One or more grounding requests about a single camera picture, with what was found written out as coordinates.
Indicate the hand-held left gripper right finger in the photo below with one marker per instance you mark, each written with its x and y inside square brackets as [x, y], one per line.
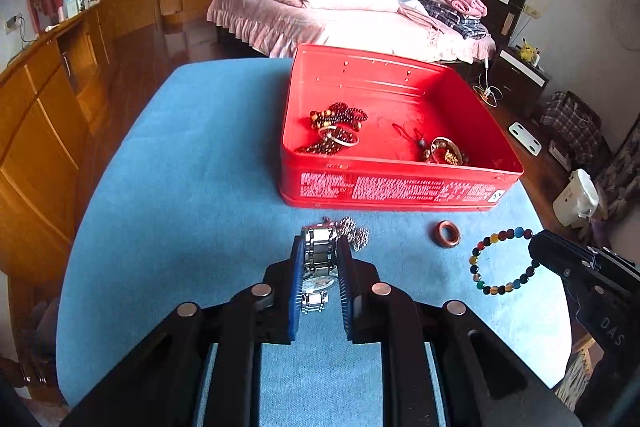
[344, 292]

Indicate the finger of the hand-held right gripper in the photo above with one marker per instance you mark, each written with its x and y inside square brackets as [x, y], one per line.
[555, 254]
[620, 266]

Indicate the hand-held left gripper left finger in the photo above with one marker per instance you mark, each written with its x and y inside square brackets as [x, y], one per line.
[295, 287]

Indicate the silver metal wristwatch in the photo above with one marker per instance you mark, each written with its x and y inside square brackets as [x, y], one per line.
[320, 252]

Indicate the red metal box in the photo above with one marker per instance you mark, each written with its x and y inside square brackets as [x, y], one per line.
[400, 192]

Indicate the silver bangle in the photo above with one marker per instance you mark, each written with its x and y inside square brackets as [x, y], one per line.
[350, 142]

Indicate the white plastic appliance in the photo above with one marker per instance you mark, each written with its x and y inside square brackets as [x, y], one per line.
[575, 199]

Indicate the dark floral cloth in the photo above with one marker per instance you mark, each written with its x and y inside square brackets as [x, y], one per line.
[620, 172]

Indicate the white bathroom scale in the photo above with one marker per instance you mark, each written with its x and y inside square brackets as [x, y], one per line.
[524, 138]

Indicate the plaid zip bag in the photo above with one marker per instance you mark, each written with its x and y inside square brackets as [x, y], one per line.
[570, 117]

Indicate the dark nightstand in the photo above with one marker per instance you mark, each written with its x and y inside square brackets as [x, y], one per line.
[520, 82]

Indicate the yellow plush toy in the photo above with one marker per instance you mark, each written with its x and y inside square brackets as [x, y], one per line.
[528, 52]

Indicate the plaid clothes pile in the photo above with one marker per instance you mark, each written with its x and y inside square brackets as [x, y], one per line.
[465, 27]

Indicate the pink ruffled bedspread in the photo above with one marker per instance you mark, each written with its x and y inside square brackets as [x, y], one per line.
[350, 27]

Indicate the wooden sideboard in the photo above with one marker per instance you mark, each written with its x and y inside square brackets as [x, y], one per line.
[40, 132]

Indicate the white electric kettle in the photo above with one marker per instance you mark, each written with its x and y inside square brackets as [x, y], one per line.
[73, 3]

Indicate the red thermos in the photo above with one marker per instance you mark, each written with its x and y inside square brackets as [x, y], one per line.
[60, 4]

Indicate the yellow headboard wall socket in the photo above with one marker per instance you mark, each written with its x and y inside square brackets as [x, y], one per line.
[532, 11]

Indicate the red picture frame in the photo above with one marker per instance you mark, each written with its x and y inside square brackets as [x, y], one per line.
[40, 7]

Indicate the wall socket with plug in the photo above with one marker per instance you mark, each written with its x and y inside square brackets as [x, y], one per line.
[12, 24]

